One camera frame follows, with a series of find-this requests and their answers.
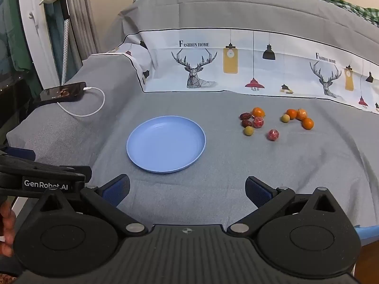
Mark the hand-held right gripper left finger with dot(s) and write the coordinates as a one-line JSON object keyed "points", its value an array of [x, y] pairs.
{"points": [[118, 188]]}

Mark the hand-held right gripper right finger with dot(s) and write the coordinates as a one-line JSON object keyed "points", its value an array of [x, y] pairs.
{"points": [[258, 193]]}

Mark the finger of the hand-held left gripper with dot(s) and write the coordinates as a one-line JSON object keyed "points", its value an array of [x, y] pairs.
{"points": [[20, 153]]}

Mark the red round fruit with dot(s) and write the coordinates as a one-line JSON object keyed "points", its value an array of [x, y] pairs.
{"points": [[258, 122], [273, 135]]}

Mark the green round fruit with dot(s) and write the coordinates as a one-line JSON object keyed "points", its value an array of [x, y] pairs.
{"points": [[285, 118], [248, 131]]}

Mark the blue plate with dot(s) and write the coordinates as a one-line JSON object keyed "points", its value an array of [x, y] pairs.
{"points": [[165, 145]]}

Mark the dark red date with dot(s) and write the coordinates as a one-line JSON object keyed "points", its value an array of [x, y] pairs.
{"points": [[246, 123], [245, 116]]}

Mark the orange tangerine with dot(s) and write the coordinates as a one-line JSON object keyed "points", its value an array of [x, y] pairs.
{"points": [[291, 113], [308, 123]]}

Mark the plastic-wrapped tangerine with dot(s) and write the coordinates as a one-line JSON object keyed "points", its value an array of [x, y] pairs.
{"points": [[258, 111], [302, 114]]}

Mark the person's left hand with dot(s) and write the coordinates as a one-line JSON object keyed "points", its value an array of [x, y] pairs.
{"points": [[7, 230]]}

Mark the dark furniture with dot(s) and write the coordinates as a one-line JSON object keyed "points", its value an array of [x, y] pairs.
{"points": [[13, 106]]}

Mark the black smartphone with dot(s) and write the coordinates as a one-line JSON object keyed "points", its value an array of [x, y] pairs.
{"points": [[62, 91]]}

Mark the blue plastic stool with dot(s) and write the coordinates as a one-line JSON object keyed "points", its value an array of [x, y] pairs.
{"points": [[367, 233]]}

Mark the teal hanging cloth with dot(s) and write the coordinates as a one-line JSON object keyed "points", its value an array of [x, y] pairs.
{"points": [[54, 35]]}

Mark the white drying rack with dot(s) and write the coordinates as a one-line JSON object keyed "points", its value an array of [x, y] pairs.
{"points": [[84, 20]]}

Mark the white curved frame with hooks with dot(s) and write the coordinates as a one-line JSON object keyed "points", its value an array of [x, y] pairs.
{"points": [[35, 41]]}

